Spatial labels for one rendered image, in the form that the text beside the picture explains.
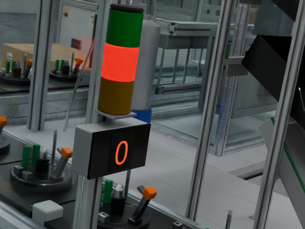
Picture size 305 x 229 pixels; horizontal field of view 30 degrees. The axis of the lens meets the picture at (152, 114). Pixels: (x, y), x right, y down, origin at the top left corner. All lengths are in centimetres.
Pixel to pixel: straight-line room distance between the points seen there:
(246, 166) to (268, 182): 85
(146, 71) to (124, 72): 103
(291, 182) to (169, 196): 54
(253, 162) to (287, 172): 89
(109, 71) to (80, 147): 12
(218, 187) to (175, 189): 14
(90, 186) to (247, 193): 92
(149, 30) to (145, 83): 17
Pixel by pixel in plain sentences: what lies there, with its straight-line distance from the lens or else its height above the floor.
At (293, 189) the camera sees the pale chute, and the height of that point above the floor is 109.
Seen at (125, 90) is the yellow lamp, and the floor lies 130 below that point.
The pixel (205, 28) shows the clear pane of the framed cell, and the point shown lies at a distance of 205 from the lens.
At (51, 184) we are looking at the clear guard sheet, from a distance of 86.
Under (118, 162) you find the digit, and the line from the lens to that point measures 86.
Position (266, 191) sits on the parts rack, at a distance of 116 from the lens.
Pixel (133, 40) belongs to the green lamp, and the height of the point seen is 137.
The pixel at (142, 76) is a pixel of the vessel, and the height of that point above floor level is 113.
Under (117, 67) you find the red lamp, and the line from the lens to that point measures 82.
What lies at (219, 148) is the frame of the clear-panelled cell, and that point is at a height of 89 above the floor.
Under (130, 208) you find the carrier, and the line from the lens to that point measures 119.
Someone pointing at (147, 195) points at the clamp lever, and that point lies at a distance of 108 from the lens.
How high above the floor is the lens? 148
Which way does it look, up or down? 15 degrees down
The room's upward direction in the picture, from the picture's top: 8 degrees clockwise
